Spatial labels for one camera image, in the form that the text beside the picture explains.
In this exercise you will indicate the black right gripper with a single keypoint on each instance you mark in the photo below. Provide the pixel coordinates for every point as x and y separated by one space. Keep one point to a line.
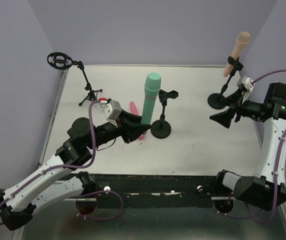
235 111

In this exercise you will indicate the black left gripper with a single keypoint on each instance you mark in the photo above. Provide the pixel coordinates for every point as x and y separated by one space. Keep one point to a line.
123 130

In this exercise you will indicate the black round-base microphone stand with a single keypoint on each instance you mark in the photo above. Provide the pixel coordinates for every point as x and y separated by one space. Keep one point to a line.
213 99

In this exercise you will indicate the black clip round-base stand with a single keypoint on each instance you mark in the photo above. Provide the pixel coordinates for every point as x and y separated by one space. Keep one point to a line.
160 128

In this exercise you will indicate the mint green microphone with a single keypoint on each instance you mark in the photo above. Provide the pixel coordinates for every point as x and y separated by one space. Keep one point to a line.
152 87

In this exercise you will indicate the peach microphone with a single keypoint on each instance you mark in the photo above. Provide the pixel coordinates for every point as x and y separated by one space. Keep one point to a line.
241 41

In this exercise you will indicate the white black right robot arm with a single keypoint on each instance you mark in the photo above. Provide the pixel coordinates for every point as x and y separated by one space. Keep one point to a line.
265 189

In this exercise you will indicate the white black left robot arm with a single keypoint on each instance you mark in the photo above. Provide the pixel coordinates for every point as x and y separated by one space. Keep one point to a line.
18 204

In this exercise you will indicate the pink microphone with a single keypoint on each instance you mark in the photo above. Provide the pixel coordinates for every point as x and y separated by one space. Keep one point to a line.
134 111

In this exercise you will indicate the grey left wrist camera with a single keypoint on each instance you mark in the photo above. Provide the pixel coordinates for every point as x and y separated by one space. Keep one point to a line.
111 108

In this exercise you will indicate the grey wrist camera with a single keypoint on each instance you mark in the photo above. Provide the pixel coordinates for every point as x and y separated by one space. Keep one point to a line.
245 84
111 108

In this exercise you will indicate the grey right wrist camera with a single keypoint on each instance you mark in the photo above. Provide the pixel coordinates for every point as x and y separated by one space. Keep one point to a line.
245 84

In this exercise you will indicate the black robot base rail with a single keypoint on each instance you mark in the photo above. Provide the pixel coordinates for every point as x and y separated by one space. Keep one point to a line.
155 191

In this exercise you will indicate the aluminium frame rail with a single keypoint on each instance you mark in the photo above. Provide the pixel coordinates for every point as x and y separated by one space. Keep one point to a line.
87 199

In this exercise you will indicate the black tripod shock-mount stand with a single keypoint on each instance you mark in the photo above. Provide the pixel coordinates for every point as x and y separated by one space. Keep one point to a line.
76 73

